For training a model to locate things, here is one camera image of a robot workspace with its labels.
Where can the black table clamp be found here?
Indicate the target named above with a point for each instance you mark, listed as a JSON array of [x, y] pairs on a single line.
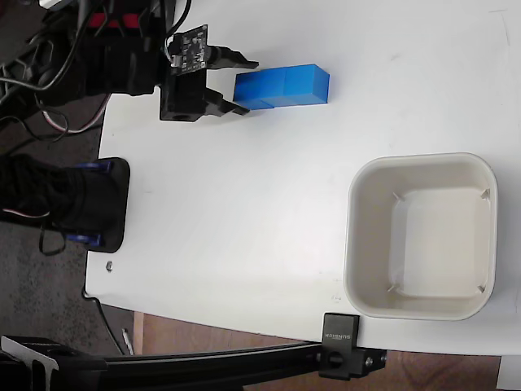
[[340, 346]]

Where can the small metal nut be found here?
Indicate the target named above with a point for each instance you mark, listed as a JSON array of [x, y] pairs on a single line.
[[109, 266]]

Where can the white square plastic bin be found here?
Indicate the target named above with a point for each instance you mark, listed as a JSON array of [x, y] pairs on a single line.
[[423, 240]]

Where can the blue base clamp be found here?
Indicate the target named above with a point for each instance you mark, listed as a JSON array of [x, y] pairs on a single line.
[[95, 167], [83, 238]]

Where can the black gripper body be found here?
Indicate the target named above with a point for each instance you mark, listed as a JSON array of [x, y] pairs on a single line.
[[183, 97]]

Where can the black six-joint robot arm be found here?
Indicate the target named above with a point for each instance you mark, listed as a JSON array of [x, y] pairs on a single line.
[[102, 61]]

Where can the black camera circuit board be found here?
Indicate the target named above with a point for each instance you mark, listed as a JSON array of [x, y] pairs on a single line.
[[191, 49]]

